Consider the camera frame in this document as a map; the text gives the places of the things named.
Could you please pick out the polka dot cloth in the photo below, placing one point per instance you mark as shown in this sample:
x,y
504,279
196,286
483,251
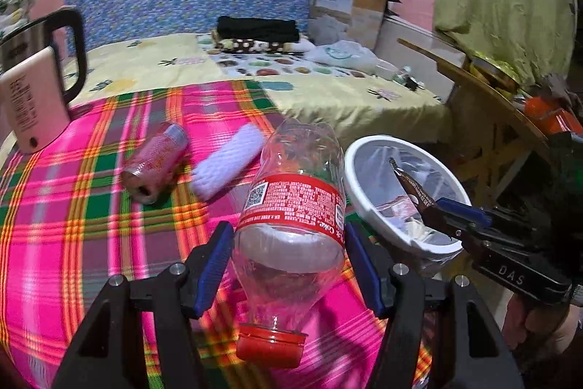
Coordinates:
x,y
246,46

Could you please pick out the small white jar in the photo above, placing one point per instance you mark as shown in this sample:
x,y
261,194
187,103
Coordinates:
x,y
386,70

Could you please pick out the black folded cloth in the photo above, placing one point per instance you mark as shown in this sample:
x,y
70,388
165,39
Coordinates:
x,y
255,29

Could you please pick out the clear plastic bottle red cap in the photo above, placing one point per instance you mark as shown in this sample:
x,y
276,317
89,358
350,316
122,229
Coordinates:
x,y
291,197

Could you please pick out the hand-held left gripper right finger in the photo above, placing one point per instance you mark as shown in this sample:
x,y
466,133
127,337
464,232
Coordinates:
x,y
364,270

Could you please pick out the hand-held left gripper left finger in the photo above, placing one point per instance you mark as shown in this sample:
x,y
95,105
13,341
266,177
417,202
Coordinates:
x,y
212,266

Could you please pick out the yellow round tin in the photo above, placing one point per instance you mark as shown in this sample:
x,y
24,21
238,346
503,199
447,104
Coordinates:
x,y
494,67

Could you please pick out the orange packet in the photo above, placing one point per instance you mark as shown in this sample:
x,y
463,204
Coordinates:
x,y
551,115

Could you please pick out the white plastic bag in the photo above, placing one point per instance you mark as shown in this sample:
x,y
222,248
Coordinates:
x,y
341,54

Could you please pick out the wooden table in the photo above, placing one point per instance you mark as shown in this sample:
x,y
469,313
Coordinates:
x,y
492,106

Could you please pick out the pink soda can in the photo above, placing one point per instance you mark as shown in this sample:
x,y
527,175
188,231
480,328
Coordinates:
x,y
155,156

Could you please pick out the small black object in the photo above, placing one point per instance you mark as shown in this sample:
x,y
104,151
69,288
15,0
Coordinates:
x,y
414,83

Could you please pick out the pineapple print pillow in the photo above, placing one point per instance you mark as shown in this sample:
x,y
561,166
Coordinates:
x,y
13,1

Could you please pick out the white foam net sleeve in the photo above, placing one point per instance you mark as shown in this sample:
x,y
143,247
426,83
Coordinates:
x,y
227,161

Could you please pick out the white cabinet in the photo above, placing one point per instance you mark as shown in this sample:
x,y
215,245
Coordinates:
x,y
405,38

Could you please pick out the white trash bin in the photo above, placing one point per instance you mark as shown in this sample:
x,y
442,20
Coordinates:
x,y
360,188

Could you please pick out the pink electric kettle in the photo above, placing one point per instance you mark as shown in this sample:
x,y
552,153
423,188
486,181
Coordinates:
x,y
27,97

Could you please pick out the pink plaid tablecloth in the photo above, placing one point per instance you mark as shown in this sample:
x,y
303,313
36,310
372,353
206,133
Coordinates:
x,y
68,234

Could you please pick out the cardboard box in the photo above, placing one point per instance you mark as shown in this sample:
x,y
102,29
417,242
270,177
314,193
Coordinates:
x,y
332,6

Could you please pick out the person's right hand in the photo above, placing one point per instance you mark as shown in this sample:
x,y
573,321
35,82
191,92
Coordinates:
x,y
517,318

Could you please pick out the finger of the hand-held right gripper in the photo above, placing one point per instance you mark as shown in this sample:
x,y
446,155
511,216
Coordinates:
x,y
448,227
464,213

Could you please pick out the brown wrapper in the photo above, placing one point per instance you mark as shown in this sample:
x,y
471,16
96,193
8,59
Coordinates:
x,y
414,188

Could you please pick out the clear plastic bin liner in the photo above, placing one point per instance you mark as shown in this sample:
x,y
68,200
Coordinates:
x,y
382,170

